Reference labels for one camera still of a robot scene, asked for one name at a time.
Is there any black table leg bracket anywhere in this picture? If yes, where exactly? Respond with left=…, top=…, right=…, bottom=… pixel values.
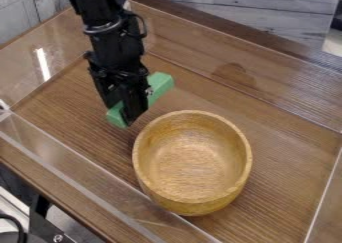
left=28, top=195, right=76, bottom=243

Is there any brown wooden bowl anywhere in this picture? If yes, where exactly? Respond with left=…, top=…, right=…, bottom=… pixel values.
left=132, top=110, right=252, bottom=216

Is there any black cable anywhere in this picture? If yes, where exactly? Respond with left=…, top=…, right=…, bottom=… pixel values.
left=0, top=213, right=25, bottom=243

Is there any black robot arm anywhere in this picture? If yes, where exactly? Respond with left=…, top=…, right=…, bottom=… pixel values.
left=68, top=0, right=149, bottom=125

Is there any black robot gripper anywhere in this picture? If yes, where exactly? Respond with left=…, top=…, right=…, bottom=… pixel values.
left=84, top=11, right=149, bottom=125

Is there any clear acrylic barrier wall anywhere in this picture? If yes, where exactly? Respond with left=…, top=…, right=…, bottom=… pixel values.
left=0, top=0, right=342, bottom=243

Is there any green rectangular block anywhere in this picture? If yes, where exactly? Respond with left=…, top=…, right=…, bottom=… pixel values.
left=106, top=72, right=173, bottom=128

